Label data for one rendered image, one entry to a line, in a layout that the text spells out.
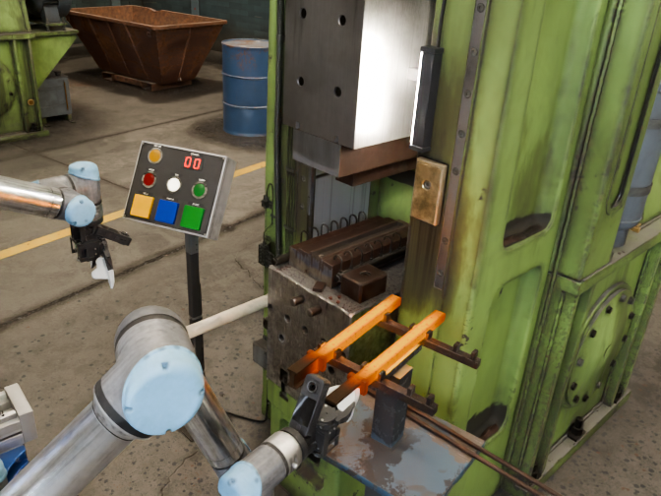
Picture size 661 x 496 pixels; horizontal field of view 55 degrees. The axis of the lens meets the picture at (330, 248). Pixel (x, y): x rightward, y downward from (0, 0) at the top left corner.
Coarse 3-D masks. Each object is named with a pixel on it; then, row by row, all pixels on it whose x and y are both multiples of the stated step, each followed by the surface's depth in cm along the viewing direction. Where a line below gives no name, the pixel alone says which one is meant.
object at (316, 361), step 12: (384, 300) 163; (396, 300) 163; (372, 312) 158; (384, 312) 159; (360, 324) 152; (372, 324) 155; (336, 336) 147; (348, 336) 148; (360, 336) 152; (324, 348) 142; (336, 348) 143; (300, 360) 136; (312, 360) 136; (324, 360) 138; (300, 372) 135; (312, 372) 139; (288, 384) 135; (300, 384) 135
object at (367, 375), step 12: (432, 312) 159; (420, 324) 154; (432, 324) 154; (408, 336) 149; (420, 336) 150; (396, 348) 144; (408, 348) 147; (384, 360) 140; (396, 360) 143; (360, 372) 135; (372, 372) 136; (348, 384) 131; (360, 384) 132; (336, 396) 127
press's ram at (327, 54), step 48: (288, 0) 171; (336, 0) 159; (384, 0) 156; (432, 0) 169; (288, 48) 177; (336, 48) 163; (384, 48) 163; (288, 96) 182; (336, 96) 168; (384, 96) 169
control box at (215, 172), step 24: (144, 144) 219; (144, 168) 218; (168, 168) 215; (192, 168) 212; (216, 168) 210; (144, 192) 217; (168, 192) 214; (192, 192) 211; (216, 192) 209; (216, 216) 211
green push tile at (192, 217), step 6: (186, 210) 210; (192, 210) 210; (198, 210) 209; (204, 210) 209; (186, 216) 210; (192, 216) 209; (198, 216) 209; (180, 222) 211; (186, 222) 210; (192, 222) 209; (198, 222) 209; (192, 228) 209; (198, 228) 208
